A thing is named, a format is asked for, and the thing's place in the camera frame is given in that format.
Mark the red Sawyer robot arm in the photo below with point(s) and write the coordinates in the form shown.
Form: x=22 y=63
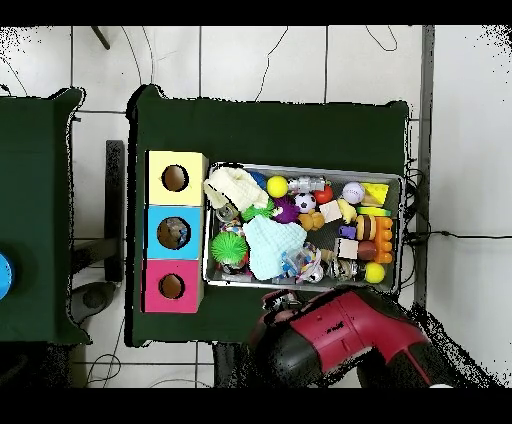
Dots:
x=352 y=336

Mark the white baseball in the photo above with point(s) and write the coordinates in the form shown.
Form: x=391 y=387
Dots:
x=353 y=192

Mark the small soccer ball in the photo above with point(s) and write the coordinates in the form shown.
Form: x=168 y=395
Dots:
x=305 y=202

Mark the yellow duck toy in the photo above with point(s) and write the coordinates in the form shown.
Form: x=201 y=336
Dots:
x=346 y=210

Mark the small wooden block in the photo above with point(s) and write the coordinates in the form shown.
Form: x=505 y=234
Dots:
x=330 y=212

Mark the green fuzzy toy with eyes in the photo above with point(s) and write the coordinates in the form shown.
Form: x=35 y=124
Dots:
x=230 y=248

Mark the pale yellow cloth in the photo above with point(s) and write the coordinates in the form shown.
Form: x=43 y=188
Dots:
x=236 y=188

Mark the small green spiky toy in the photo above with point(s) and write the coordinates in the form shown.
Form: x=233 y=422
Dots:
x=258 y=211

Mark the small red ball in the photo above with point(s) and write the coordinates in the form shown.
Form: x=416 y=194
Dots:
x=323 y=195

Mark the clear bottle with blue label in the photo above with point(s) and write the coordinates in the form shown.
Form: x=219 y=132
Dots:
x=298 y=258

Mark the silver robot toy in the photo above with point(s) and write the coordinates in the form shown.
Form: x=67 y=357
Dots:
x=307 y=184

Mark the crushed silver can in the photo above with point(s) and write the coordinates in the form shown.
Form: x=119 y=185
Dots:
x=226 y=212
x=344 y=270

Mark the tan wooden cube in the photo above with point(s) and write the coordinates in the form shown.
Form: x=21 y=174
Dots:
x=347 y=249

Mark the small yellow ball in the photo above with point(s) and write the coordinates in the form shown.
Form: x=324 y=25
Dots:
x=374 y=273

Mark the dark green side table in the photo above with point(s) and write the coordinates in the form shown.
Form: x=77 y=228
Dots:
x=40 y=160

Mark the white multicoloured printed packet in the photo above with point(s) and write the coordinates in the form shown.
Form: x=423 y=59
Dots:
x=312 y=268

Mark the orange spiky toy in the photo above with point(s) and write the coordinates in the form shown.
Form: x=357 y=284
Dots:
x=385 y=238

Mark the blue spiky ball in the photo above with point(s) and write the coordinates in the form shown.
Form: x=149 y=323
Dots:
x=258 y=178

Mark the brown toy football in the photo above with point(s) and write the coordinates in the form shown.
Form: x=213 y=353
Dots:
x=367 y=250

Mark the orange plush toy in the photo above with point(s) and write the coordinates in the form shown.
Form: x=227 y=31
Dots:
x=312 y=221

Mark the purple block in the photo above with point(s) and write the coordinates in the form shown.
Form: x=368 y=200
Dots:
x=347 y=232

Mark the wooden box with three holes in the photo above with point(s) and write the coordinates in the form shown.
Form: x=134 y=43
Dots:
x=156 y=240

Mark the blue round plate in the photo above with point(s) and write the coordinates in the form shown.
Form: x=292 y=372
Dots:
x=4 y=276

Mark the clear mesh bin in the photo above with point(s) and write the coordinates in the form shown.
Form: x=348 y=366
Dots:
x=240 y=282

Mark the yellow toy banana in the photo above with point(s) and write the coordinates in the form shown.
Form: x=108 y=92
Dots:
x=374 y=211

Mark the mint green cloth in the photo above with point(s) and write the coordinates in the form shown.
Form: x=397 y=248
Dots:
x=268 y=244

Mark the purple fuzzy toy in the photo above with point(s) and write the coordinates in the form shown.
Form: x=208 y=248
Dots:
x=286 y=212

